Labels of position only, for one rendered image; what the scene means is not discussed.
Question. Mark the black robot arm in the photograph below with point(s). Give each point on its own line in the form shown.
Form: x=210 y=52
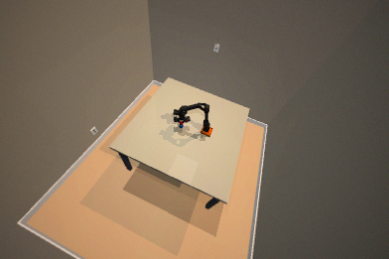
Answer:
x=184 y=110

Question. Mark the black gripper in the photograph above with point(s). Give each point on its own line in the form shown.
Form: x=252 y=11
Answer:
x=176 y=119

